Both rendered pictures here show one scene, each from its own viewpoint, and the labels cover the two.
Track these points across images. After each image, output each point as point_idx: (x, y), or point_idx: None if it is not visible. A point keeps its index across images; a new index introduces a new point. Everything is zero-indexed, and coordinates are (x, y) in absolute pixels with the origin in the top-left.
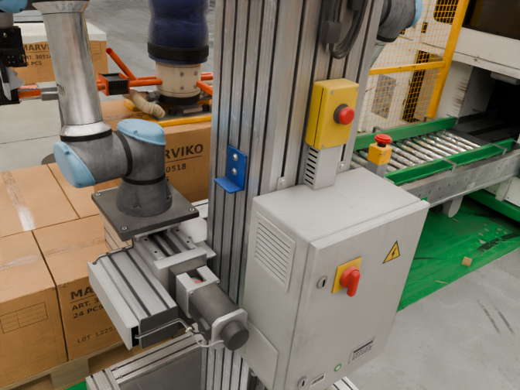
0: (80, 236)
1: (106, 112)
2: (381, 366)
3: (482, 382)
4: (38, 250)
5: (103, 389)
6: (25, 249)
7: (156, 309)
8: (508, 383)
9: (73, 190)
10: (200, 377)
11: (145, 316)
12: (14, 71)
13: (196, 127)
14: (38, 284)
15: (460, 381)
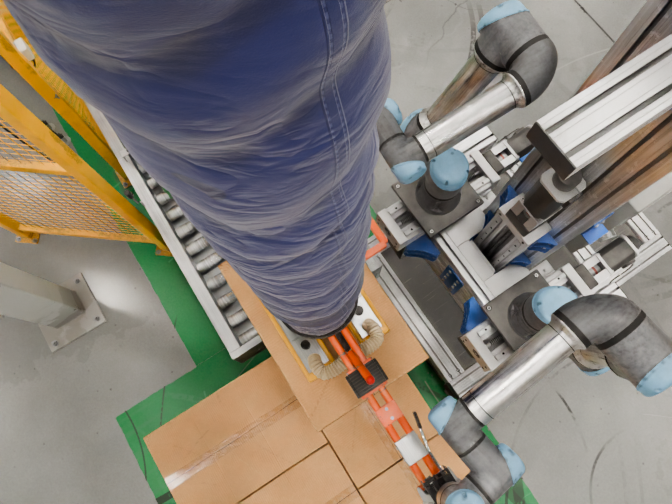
0: (363, 430)
1: (347, 396)
2: (385, 161)
3: (396, 86)
4: (393, 467)
5: (471, 381)
6: (393, 482)
7: (620, 295)
8: (396, 67)
9: (265, 471)
10: (448, 305)
11: None
12: (422, 490)
13: (373, 282)
14: (444, 447)
15: (396, 102)
